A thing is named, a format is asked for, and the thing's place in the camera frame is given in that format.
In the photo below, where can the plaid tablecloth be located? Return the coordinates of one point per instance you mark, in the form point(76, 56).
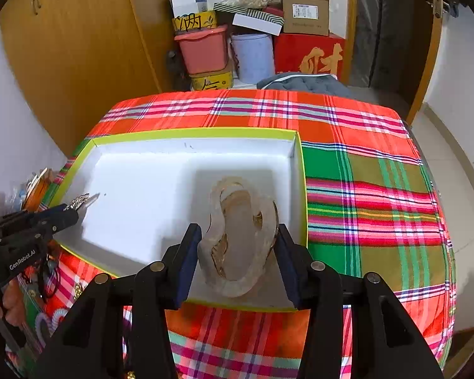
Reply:
point(359, 205)

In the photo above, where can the silver hair clip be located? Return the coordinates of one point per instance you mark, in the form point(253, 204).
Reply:
point(83, 200)

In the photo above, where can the dark plastic sheet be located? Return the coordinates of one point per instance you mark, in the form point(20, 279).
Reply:
point(379, 27)

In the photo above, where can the red cardboard box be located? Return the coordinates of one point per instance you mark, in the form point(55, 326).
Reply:
point(308, 55)

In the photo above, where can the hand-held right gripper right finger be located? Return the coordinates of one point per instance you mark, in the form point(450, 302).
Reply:
point(288, 268)

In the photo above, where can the yellow printed box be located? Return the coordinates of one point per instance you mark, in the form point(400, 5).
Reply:
point(211, 81)
point(193, 21)

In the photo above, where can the small red box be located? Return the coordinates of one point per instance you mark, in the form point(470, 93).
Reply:
point(274, 10)

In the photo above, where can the yellow-rimmed white box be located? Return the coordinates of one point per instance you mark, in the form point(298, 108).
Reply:
point(142, 189)

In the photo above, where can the wooden door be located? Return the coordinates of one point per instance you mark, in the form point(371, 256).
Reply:
point(426, 47)

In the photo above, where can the brown cardboard box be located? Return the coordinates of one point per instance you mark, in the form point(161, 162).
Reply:
point(306, 12)

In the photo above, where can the lavender bucket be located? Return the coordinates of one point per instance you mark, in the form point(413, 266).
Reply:
point(252, 57)

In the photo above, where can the wooden wardrobe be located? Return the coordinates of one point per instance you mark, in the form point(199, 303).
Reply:
point(83, 47)

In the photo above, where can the striped gift box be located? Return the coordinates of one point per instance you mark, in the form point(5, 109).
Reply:
point(227, 8)

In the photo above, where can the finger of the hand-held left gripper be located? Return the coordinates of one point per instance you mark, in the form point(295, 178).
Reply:
point(35, 212)
point(59, 221)

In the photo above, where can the orange container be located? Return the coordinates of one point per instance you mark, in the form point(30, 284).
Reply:
point(35, 195)

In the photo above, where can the white carton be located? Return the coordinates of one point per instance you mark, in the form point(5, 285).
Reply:
point(187, 2)

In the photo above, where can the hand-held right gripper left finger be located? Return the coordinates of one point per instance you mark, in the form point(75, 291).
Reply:
point(187, 268)

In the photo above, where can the metal door lock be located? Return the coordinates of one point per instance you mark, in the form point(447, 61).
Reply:
point(442, 0)

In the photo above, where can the white box with striped lid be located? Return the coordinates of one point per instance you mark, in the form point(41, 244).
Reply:
point(256, 25)

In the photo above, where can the crumpled plastic bag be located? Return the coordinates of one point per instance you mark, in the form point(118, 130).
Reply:
point(17, 199)

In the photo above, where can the person's left hand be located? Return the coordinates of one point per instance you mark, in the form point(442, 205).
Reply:
point(12, 304)

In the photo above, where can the translucent hair claw clip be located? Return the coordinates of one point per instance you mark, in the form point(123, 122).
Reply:
point(237, 241)

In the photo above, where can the grey cushion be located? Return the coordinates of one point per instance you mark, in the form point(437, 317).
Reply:
point(300, 83)

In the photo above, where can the pink plastic bin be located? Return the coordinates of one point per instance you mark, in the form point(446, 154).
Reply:
point(203, 51)

